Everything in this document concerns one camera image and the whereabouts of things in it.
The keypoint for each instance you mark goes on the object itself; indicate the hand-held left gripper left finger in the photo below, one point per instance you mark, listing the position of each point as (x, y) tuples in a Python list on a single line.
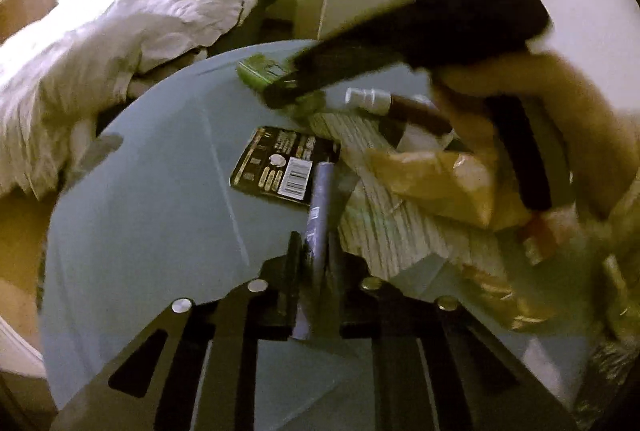
[(296, 266)]

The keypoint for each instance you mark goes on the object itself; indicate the yellow plastic bag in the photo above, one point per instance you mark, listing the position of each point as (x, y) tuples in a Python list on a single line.
[(440, 178)]

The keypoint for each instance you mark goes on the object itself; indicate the person's right hand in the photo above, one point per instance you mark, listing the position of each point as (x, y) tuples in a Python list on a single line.
[(570, 106)]

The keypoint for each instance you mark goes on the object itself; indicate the bed with white duvet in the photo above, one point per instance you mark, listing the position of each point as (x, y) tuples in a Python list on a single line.
[(100, 61)]

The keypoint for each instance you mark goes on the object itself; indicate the striped woven placemat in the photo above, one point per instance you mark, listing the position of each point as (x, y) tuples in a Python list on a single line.
[(400, 231)]

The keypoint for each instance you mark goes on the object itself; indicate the green snack packet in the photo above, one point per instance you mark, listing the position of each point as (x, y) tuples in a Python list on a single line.
[(257, 72)]

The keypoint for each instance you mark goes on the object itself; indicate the grey tube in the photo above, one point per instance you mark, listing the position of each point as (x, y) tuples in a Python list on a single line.
[(320, 206)]

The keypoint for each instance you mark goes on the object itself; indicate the wooden headboard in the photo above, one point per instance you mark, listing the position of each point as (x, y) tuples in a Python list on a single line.
[(25, 6)]

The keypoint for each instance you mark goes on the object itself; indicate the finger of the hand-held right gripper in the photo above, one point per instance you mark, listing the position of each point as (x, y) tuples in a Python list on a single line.
[(340, 66)]

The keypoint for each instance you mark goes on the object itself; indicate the black card packet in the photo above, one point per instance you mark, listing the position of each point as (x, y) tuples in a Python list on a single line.
[(280, 166)]

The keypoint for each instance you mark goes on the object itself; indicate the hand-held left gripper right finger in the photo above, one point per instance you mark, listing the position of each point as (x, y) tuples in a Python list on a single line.
[(336, 276)]

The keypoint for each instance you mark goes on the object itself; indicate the golden crinkled wrapper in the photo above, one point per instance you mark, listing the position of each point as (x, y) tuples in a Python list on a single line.
[(505, 298)]

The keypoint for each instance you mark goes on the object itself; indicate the brown bottle with white cap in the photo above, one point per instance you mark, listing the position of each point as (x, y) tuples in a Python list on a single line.
[(400, 105)]

